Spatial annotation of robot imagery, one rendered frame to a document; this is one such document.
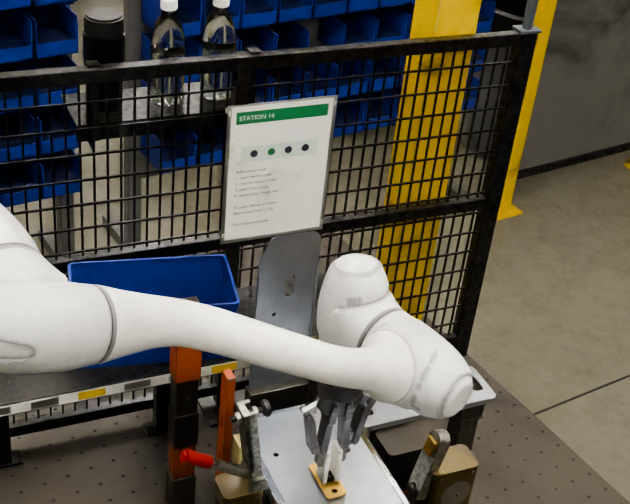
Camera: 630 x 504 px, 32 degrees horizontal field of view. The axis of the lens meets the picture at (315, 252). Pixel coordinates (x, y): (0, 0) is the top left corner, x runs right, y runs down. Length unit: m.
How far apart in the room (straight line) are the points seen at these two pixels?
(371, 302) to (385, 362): 0.14
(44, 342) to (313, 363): 0.37
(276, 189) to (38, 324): 1.00
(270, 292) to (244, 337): 0.52
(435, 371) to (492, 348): 2.42
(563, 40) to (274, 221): 2.51
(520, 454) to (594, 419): 1.29
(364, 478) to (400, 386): 0.44
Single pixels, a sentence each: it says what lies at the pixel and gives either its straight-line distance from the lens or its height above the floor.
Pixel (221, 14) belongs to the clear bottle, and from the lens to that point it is 2.07.
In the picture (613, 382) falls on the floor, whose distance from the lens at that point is 3.95.
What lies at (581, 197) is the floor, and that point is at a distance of 5.01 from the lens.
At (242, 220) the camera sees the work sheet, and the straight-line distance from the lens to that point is 2.20.
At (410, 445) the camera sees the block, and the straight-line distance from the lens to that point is 2.05.
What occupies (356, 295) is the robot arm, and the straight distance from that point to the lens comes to 1.60.
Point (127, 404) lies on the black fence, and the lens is 2.40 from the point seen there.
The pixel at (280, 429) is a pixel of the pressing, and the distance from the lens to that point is 2.01.
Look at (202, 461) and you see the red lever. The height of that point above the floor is 1.13.
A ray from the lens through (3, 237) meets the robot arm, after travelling 1.36.
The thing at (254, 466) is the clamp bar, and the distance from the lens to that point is 1.79.
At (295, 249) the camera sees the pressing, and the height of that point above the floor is 1.31.
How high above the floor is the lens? 2.36
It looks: 33 degrees down
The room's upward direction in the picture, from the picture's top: 7 degrees clockwise
